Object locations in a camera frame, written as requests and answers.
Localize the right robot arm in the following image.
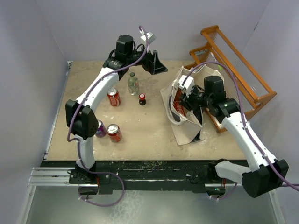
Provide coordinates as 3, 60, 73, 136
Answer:
178, 76, 289, 198

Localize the red cola can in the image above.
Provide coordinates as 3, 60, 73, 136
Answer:
173, 89, 186, 116

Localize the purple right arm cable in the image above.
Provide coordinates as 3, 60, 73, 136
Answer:
182, 61, 299, 201

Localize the orange wooden rack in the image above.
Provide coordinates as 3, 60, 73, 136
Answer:
189, 25, 277, 134

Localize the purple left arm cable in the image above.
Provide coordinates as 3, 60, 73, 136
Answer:
66, 25, 150, 207

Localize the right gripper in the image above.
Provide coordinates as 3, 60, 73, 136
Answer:
179, 84, 213, 111

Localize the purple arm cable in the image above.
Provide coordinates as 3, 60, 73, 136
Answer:
182, 61, 299, 201
66, 25, 150, 207

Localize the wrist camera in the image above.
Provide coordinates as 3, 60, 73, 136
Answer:
178, 75, 195, 90
140, 32, 156, 45

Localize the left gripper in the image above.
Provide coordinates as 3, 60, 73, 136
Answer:
127, 43, 167, 75

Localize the aluminium rail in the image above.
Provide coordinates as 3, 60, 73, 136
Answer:
27, 167, 80, 187

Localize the purple soda can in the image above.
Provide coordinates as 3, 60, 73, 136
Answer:
95, 120, 107, 138

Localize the small dark red-capped bottle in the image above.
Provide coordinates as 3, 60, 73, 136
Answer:
139, 93, 146, 105

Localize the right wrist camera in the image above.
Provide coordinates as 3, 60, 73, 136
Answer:
178, 75, 195, 90

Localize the clear bottle behind left arm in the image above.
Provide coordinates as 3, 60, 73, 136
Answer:
128, 72, 139, 95

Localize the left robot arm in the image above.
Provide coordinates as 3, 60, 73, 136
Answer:
65, 32, 167, 183

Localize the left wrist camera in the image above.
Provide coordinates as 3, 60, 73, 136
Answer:
140, 32, 156, 45

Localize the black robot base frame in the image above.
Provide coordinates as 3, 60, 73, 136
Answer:
41, 160, 230, 194

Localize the cream canvas tote bag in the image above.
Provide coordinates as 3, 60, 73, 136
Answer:
160, 65, 222, 146

